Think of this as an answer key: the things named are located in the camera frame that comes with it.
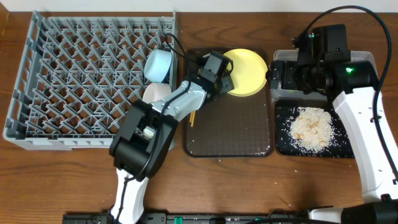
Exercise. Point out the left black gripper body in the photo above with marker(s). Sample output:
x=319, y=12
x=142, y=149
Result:
x=226, y=83

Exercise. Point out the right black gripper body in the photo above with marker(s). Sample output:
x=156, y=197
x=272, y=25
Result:
x=290, y=76

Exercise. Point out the yellow round plate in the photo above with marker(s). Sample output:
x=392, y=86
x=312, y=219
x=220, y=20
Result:
x=249, y=72

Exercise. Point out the wooden chopstick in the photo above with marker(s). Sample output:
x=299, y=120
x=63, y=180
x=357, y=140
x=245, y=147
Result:
x=192, y=115
x=193, y=119

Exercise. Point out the light blue bowl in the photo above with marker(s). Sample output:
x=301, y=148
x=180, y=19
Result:
x=157, y=65

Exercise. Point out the white bowl with rice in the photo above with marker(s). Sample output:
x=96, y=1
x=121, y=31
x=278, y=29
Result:
x=156, y=92

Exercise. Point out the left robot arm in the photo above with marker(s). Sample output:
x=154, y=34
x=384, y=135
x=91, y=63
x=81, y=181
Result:
x=142, y=142

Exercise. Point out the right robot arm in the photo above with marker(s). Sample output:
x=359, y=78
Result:
x=322, y=64

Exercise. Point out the clear plastic waste bin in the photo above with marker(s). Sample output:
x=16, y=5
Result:
x=286, y=93

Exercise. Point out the black waste tray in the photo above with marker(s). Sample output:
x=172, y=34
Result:
x=286, y=111

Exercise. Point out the dark brown serving tray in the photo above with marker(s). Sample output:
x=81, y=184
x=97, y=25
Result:
x=231, y=126

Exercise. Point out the spilled rice pile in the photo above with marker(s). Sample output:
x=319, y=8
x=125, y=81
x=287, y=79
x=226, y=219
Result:
x=312, y=129

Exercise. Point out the grey plastic dish rack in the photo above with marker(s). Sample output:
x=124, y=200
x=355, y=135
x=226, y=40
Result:
x=78, y=76

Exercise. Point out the black rail at table edge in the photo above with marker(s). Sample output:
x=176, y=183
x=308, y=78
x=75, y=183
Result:
x=163, y=218

